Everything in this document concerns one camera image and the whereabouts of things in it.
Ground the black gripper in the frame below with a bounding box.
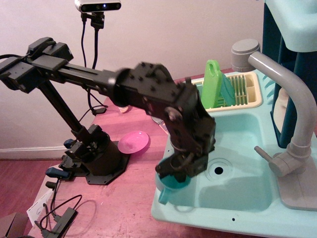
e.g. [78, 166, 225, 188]
[155, 104, 216, 184]

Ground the teal plastic cup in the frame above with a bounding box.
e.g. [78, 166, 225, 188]
[156, 171, 191, 205]

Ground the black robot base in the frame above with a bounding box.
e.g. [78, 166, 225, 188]
[59, 124, 130, 185]

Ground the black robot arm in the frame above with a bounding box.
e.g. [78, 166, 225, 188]
[0, 37, 216, 185]

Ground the teal toy sink unit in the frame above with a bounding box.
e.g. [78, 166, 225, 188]
[151, 70, 317, 238]

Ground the pink plastic plate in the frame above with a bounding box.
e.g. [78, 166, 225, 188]
[117, 130, 149, 154]

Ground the grey toy spatula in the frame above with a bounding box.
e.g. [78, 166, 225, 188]
[151, 117, 169, 134]

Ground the peach toy dish brush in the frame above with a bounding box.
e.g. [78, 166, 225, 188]
[118, 106, 129, 114]

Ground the green plastic cutting board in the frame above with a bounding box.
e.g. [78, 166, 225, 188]
[201, 60, 222, 109]

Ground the teal plastic plate in rack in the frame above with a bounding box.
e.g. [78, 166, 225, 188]
[220, 73, 236, 106]

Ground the cream dish rack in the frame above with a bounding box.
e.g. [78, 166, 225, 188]
[206, 72, 262, 113]

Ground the grey toy faucet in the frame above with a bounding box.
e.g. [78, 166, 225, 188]
[248, 51, 317, 211]

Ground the black usb hub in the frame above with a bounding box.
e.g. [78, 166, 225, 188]
[41, 208, 78, 238]

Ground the blue clamp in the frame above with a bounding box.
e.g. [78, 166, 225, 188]
[45, 167, 70, 179]

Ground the white paper card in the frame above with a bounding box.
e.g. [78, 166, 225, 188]
[26, 177, 57, 226]

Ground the grey round knob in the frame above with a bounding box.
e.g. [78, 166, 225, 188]
[231, 39, 261, 72]

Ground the dark teal toy shelf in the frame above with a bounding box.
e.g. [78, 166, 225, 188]
[262, 0, 317, 148]

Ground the brown cardboard box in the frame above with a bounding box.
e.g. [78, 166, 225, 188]
[0, 212, 28, 238]

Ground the black camera cable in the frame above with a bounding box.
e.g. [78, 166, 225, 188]
[80, 12, 109, 115]

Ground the silver depth camera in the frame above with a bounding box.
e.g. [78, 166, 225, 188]
[74, 0, 121, 13]

